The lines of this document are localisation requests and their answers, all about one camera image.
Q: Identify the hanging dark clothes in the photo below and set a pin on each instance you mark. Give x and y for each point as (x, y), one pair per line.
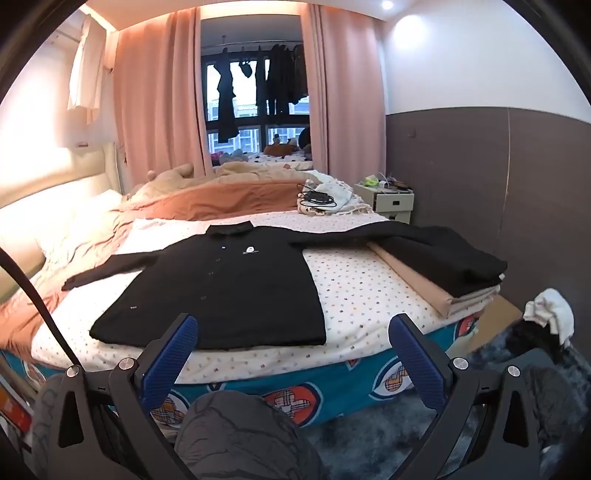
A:
(226, 106)

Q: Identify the brown plush toy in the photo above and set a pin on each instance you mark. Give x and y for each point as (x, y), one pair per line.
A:
(279, 150)

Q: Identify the person's leg in grey pants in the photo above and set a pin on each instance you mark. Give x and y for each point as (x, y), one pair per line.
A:
(240, 438)

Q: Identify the dark cloth pile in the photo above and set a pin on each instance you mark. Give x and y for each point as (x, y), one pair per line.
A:
(535, 341)

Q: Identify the white nightstand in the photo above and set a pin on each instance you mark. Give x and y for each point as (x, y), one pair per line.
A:
(392, 203)

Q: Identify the window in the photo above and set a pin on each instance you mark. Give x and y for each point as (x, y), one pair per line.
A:
(244, 134)

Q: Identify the black button shirt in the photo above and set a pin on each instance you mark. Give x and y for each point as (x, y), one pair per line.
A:
(221, 286)

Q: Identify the cream padded headboard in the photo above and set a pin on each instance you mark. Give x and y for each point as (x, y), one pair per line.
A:
(46, 194)

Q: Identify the folded beige cloth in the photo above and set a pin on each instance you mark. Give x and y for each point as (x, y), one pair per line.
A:
(415, 286)

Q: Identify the round ceiling spotlight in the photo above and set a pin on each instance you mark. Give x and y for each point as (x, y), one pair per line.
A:
(387, 4)

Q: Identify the white floral bed sheet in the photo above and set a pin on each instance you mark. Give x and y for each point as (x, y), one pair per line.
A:
(360, 295)

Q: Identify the white pillow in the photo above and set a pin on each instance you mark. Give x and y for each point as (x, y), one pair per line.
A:
(83, 217)

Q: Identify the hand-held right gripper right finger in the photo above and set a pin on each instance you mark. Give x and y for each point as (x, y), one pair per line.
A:
(415, 364)

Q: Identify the pink curtain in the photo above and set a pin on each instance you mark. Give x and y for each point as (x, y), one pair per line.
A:
(157, 92)
(346, 92)

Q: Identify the white fringed cloth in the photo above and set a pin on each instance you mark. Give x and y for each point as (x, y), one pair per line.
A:
(344, 194)

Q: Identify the white hanging garment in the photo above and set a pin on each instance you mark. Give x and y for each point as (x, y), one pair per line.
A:
(85, 69)

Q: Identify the bed with blue patterned cover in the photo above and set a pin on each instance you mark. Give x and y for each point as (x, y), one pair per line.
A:
(332, 392)

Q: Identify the cardboard box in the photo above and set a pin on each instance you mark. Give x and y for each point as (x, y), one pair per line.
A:
(494, 318)

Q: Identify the grey shaggy rug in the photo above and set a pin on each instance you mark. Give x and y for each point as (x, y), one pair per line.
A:
(360, 443)

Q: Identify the beige comforter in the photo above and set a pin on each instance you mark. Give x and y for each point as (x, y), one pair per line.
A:
(258, 173)

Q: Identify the white crumpled cloth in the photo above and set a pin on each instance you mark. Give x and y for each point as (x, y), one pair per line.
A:
(554, 314)

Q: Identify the folded black clothes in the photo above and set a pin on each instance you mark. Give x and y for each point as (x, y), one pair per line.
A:
(461, 267)

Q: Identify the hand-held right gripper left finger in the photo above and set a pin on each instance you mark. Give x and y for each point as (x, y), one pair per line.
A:
(171, 360)

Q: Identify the beige plush toy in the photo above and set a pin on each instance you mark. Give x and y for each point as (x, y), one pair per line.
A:
(161, 180)

